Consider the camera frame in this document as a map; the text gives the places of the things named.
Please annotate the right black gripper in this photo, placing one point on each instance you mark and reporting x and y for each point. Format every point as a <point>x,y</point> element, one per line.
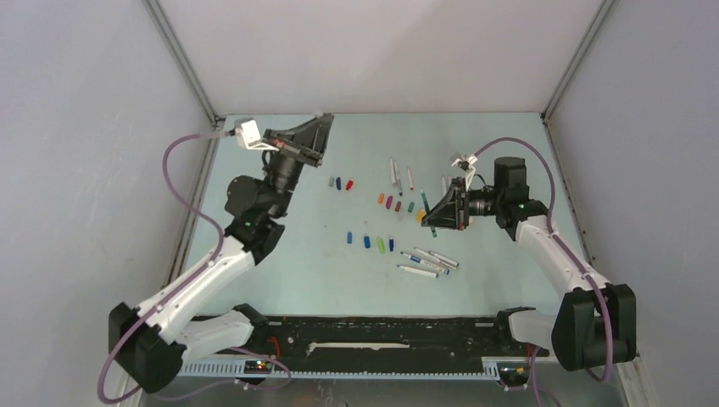
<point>445,213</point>

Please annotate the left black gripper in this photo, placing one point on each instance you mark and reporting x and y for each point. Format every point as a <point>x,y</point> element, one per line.
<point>304,144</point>

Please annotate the dark green marker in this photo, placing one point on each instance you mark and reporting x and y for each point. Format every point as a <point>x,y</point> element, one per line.
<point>427,211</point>

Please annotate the navy cap marker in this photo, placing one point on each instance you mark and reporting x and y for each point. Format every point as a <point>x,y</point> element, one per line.
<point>448,262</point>

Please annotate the light green cap marker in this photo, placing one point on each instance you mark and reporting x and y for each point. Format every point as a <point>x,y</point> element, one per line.
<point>435,262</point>

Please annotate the dark blue cap marker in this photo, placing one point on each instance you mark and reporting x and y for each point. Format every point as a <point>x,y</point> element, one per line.
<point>397,178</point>

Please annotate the blue cap thick marker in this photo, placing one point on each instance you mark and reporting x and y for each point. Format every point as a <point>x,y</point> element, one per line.
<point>426,263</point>

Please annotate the blue cap thin marker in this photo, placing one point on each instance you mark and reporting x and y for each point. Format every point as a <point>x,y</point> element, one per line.
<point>418,271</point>

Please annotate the grey cap white marker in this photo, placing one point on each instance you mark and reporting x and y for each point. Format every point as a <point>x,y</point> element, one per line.
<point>393,174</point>

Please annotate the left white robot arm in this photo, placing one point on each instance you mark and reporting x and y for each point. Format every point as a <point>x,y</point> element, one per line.
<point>154,340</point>

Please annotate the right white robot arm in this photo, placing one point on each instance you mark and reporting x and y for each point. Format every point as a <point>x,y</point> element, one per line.
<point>594,327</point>

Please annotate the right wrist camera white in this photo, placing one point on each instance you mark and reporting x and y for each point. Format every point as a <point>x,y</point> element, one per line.
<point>465,162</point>

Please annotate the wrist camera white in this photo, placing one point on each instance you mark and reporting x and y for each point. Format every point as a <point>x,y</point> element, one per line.
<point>249,137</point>
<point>465,162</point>

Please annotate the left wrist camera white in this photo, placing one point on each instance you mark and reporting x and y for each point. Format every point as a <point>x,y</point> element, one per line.
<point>249,137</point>

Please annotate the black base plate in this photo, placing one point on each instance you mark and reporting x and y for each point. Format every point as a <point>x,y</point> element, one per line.
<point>406,344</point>

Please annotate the grey cable duct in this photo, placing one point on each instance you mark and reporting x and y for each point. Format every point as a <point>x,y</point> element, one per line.
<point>252,368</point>

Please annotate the aluminium frame rail right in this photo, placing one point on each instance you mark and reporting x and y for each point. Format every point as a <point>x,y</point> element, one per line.
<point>556,117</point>

